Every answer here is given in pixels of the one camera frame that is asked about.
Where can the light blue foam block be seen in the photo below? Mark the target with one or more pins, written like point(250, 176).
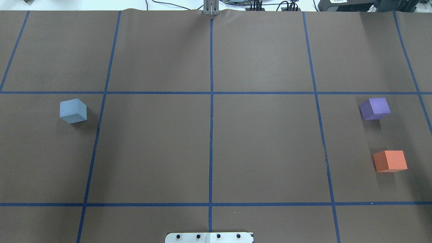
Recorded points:
point(73, 111)

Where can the purple foam block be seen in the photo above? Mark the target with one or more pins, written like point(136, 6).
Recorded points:
point(374, 108)

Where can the orange foam block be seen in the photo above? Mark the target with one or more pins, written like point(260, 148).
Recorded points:
point(389, 161)

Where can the aluminium frame post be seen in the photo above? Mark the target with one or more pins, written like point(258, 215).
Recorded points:
point(211, 8)

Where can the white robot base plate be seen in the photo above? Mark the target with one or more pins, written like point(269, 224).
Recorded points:
point(210, 237)

